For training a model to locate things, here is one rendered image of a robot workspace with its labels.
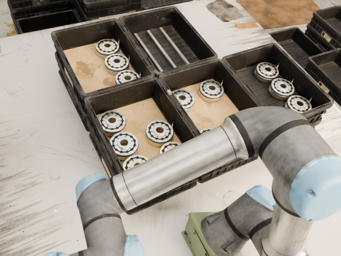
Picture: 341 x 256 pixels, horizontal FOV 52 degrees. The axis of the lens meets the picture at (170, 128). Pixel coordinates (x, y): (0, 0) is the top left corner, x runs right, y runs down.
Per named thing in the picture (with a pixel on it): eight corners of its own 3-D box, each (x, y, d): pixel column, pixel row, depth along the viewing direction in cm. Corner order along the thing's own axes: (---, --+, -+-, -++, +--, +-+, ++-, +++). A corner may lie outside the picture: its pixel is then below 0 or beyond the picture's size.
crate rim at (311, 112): (333, 106, 141) (336, 102, 139) (276, 129, 130) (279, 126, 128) (272, 45, 161) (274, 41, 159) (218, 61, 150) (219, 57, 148)
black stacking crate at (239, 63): (322, 121, 149) (335, 103, 140) (268, 144, 138) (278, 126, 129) (265, 61, 168) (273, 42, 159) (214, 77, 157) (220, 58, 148)
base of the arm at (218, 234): (241, 255, 114) (264, 239, 111) (219, 264, 102) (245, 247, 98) (215, 216, 121) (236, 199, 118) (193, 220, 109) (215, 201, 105)
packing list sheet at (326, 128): (359, 127, 164) (359, 126, 164) (322, 142, 156) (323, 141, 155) (312, 80, 181) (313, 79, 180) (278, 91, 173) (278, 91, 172)
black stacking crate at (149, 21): (213, 77, 157) (218, 58, 149) (154, 96, 147) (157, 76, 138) (171, 26, 177) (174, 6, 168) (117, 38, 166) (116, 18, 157)
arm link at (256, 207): (241, 206, 116) (272, 182, 111) (262, 244, 108) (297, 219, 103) (220, 202, 108) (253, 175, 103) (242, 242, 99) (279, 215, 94)
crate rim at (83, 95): (156, 80, 139) (157, 75, 137) (82, 101, 128) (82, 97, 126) (116, 21, 159) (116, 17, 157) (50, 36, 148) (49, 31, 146)
